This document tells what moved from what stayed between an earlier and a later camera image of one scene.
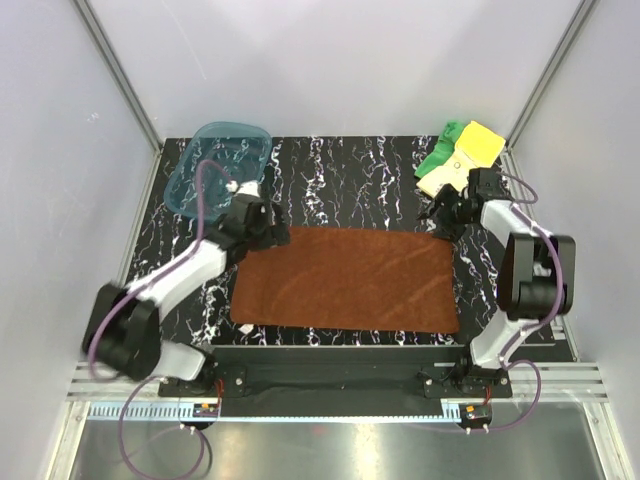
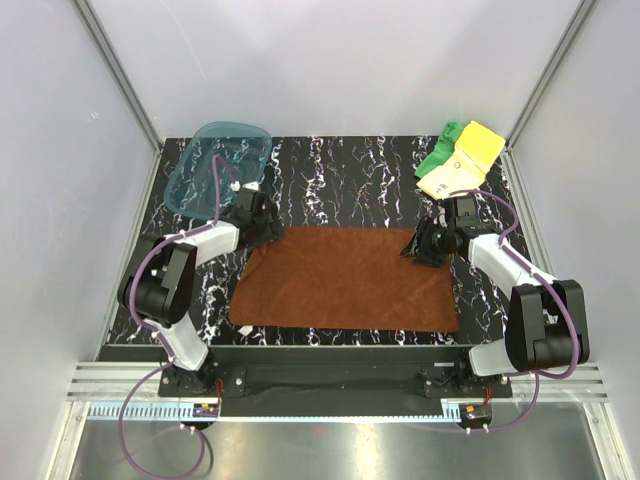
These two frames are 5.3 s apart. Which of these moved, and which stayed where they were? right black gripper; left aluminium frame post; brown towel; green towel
Moved: right black gripper
Stayed: green towel; left aluminium frame post; brown towel
